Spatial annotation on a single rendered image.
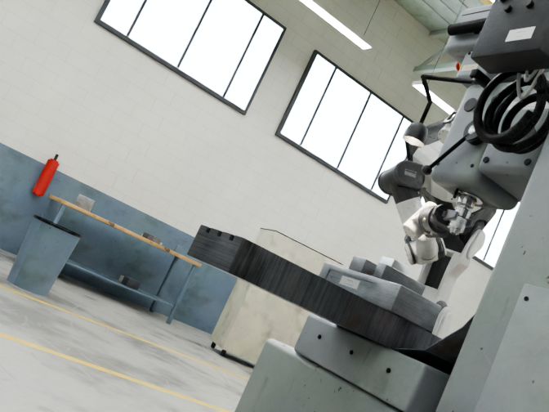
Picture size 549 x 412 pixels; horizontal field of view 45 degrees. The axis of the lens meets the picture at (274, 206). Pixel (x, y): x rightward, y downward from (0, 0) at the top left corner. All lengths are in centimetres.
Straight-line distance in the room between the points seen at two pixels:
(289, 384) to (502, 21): 111
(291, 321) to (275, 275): 666
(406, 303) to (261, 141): 853
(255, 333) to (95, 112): 361
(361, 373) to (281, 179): 865
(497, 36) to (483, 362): 73
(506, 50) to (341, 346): 85
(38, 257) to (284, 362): 446
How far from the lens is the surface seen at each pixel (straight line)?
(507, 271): 146
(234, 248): 141
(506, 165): 175
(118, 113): 923
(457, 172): 188
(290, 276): 147
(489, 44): 163
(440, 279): 267
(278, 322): 805
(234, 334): 789
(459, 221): 191
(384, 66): 1144
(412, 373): 161
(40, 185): 886
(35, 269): 626
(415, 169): 240
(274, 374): 202
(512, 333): 140
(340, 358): 180
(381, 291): 168
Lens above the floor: 80
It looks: 8 degrees up
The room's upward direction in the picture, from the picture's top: 25 degrees clockwise
